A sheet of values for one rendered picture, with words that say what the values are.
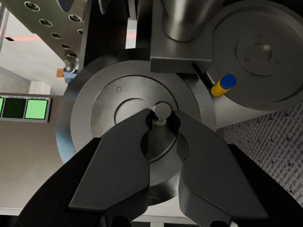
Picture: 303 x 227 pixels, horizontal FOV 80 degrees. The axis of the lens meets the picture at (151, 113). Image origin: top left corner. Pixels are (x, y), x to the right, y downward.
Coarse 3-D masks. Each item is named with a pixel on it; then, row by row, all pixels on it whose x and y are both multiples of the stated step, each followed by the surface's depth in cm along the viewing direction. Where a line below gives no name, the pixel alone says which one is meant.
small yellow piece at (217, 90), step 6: (198, 72) 14; (204, 78) 14; (222, 78) 11; (228, 78) 11; (234, 78) 11; (210, 84) 14; (216, 84) 12; (222, 84) 11; (228, 84) 11; (234, 84) 11; (216, 90) 12; (222, 90) 12; (228, 90) 12; (216, 96) 13
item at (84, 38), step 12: (96, 0) 22; (96, 12) 22; (108, 12) 27; (84, 24) 19; (96, 24) 22; (108, 24) 27; (120, 24) 37; (84, 36) 19; (96, 36) 22; (108, 36) 28; (120, 36) 37; (84, 48) 19; (96, 48) 22; (108, 48) 28; (120, 48) 38; (84, 60) 19
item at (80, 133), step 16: (112, 64) 17; (128, 64) 17; (144, 64) 17; (96, 80) 17; (112, 80) 17; (160, 80) 17; (176, 80) 17; (80, 96) 16; (176, 96) 16; (192, 96) 16; (80, 112) 16; (192, 112) 16; (80, 128) 16; (80, 144) 16; (176, 144) 16; (160, 160) 15; (176, 160) 15; (160, 176) 15
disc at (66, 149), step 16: (144, 48) 18; (96, 64) 18; (80, 80) 17; (192, 80) 17; (64, 96) 17; (208, 96) 17; (64, 112) 17; (208, 112) 17; (64, 128) 17; (64, 144) 16; (64, 160) 16; (176, 176) 16; (160, 192) 16; (176, 192) 16
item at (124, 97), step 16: (128, 80) 15; (144, 80) 15; (96, 96) 15; (112, 96) 15; (128, 96) 15; (144, 96) 15; (160, 96) 15; (96, 112) 15; (112, 112) 15; (128, 112) 15; (96, 128) 15; (160, 128) 15; (160, 144) 14
